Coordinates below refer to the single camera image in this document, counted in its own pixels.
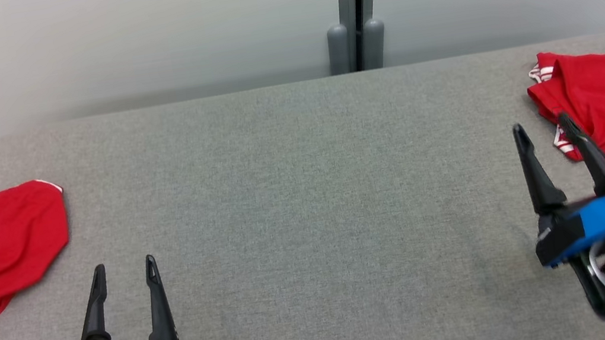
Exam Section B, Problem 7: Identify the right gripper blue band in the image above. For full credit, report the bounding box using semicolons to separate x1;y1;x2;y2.
510;106;605;272

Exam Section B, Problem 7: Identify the grey fabric padded surface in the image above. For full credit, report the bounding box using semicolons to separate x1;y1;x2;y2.
0;33;605;340

